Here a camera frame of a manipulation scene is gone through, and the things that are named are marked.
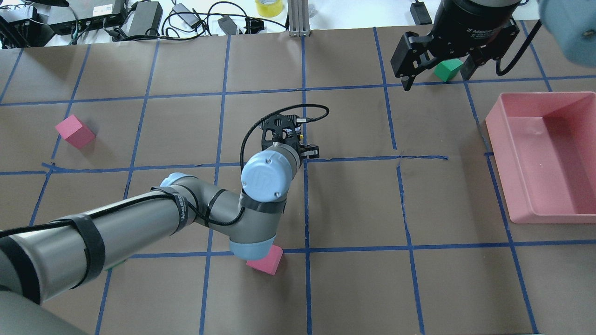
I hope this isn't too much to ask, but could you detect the green cube near tray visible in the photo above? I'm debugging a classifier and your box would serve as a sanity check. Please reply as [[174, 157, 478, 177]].
[[433, 59, 464, 82]]

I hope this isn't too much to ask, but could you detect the yellow tape roll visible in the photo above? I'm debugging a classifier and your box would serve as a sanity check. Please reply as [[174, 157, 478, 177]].
[[255, 0, 284, 18]]

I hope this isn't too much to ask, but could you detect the aluminium frame post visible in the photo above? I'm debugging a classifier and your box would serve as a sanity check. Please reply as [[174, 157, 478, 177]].
[[287, 0, 311, 38]]

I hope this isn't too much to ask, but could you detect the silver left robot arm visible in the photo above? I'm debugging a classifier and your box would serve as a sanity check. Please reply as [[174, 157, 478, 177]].
[[0, 112, 319, 335]]

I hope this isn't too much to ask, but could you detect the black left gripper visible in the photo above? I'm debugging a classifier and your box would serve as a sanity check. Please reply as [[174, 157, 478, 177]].
[[260, 114, 320, 161]]

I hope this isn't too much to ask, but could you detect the pink cube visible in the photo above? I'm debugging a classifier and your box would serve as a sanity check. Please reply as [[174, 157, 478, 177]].
[[246, 245, 284, 275], [55, 115, 96, 150]]

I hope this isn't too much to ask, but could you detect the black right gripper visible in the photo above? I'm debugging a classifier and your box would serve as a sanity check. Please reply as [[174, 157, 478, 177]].
[[390, 0, 520, 91]]

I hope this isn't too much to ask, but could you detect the pink cube centre front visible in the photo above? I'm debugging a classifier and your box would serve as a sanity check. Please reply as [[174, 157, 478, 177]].
[[246, 245, 284, 275]]

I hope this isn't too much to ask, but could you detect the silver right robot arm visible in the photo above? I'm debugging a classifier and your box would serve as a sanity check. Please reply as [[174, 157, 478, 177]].
[[390, 0, 596, 91]]

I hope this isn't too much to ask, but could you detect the black power adapter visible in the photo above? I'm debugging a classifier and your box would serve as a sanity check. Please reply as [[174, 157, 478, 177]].
[[409, 0, 433, 26]]

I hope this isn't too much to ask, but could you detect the pink plastic tray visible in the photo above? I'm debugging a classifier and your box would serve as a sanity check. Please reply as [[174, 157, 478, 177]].
[[486, 91, 596, 224]]

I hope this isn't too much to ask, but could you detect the pink cube far left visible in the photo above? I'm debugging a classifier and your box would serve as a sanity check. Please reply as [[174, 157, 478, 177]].
[[55, 115, 96, 150]]

